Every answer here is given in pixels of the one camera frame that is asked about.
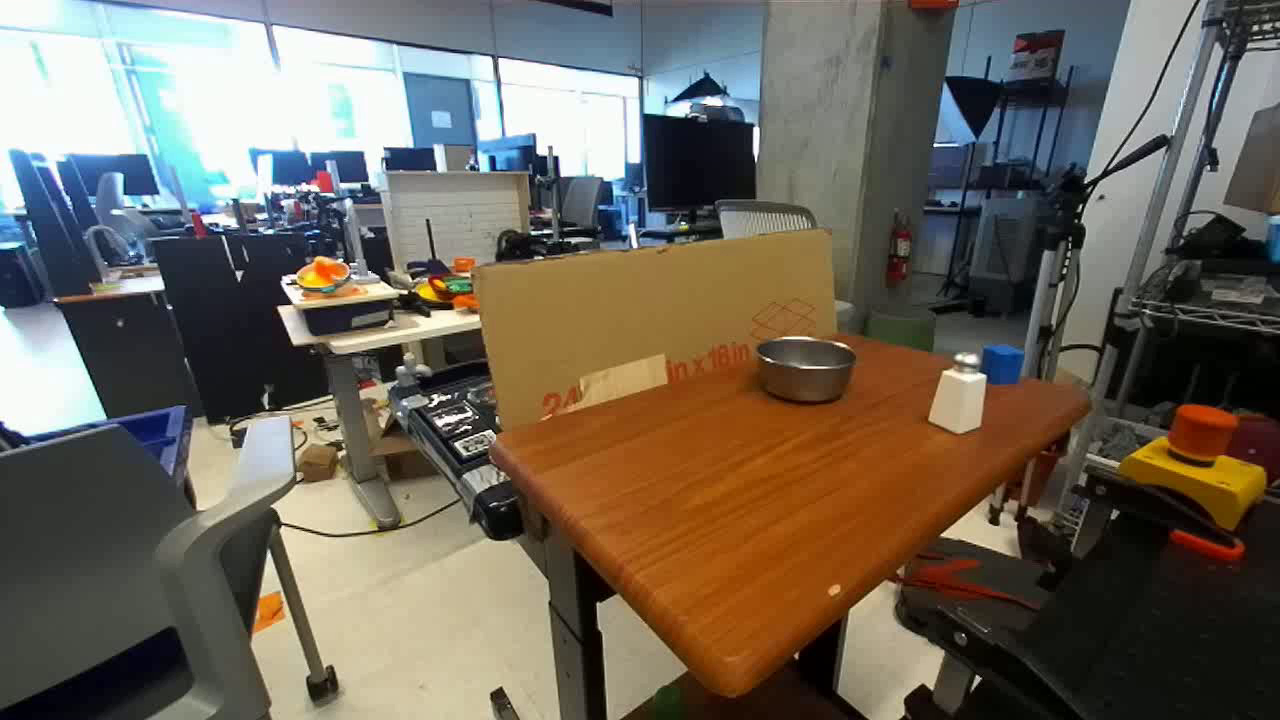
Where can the blue block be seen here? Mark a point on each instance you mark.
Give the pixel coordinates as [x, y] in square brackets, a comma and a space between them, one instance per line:
[1000, 362]

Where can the cardboard sheet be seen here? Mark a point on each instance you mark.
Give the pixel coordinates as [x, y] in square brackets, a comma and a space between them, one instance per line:
[686, 308]

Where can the metal bowl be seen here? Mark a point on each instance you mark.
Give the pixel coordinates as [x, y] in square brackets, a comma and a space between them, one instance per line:
[805, 370]

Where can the black monitor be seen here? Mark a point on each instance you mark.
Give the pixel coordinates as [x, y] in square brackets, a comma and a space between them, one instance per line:
[697, 161]

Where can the white side table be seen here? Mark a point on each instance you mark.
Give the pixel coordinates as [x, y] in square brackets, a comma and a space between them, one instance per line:
[349, 330]

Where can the red fire extinguisher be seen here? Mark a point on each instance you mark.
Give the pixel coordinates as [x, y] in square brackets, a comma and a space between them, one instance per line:
[900, 253]

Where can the white salt shaker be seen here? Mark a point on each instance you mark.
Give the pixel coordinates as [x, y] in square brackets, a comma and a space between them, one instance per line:
[956, 400]

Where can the black perforated board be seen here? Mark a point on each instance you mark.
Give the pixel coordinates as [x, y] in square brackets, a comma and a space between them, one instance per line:
[1139, 628]

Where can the yellow emergency stop button box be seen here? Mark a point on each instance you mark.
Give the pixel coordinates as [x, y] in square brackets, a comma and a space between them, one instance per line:
[1198, 464]

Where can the grey office chair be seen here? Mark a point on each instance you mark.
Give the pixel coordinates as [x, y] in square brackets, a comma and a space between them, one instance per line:
[121, 597]

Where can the orange black clamp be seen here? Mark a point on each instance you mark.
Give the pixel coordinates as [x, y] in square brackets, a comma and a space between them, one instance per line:
[1205, 551]

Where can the black camera tripod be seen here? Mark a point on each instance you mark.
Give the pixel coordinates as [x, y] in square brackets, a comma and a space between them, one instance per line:
[1056, 276]

